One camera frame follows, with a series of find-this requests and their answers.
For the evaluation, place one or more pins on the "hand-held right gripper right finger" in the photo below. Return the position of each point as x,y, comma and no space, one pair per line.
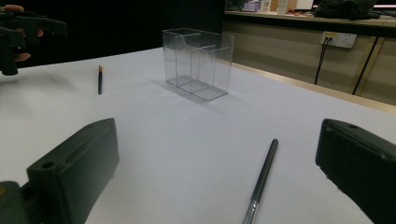
361,168

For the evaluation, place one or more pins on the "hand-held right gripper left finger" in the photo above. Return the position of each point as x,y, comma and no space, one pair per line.
74,165

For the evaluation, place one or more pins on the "black pen with silver band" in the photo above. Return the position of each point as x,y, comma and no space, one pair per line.
263,177

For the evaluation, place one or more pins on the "clear plastic divided holder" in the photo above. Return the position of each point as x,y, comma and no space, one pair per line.
199,65

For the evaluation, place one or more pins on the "dark edged long counter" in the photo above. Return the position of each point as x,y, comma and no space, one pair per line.
311,23

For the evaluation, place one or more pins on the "black bag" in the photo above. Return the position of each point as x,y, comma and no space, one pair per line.
345,9

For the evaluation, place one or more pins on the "white cup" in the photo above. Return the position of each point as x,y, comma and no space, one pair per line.
282,6

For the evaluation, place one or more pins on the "purple box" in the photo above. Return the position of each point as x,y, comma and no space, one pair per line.
251,6

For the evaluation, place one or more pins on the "white wall socket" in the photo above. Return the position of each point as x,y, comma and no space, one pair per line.
341,39

